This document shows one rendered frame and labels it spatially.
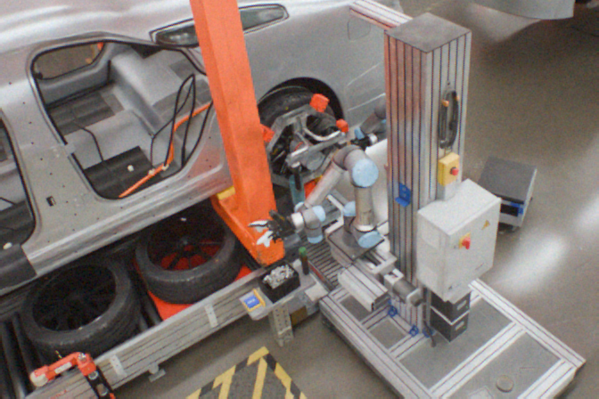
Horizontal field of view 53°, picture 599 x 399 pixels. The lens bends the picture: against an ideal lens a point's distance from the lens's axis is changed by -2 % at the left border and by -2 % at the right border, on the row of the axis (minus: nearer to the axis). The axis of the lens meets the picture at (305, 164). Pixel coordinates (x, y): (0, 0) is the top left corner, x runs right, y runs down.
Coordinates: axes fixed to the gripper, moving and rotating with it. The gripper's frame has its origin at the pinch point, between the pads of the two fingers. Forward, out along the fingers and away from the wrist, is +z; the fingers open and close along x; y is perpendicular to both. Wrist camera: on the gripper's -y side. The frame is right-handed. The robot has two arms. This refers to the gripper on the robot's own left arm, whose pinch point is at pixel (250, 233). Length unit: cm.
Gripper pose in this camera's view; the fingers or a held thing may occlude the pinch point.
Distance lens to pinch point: 278.0
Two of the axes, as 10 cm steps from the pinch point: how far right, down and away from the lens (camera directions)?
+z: -9.2, 3.1, -2.2
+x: -3.5, -4.5, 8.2
